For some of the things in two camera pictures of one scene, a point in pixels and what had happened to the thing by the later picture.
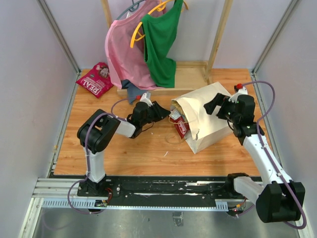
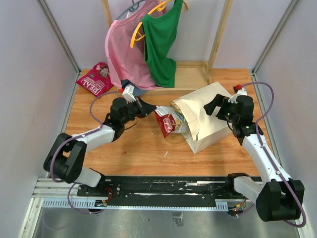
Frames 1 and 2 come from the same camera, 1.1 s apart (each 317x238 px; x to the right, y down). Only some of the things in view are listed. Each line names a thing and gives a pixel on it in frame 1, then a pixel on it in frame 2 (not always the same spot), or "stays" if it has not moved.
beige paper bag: [204, 129] stays
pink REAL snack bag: [97, 81] stays
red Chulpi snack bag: [182, 125] → [165, 116]
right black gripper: [220, 99] stays
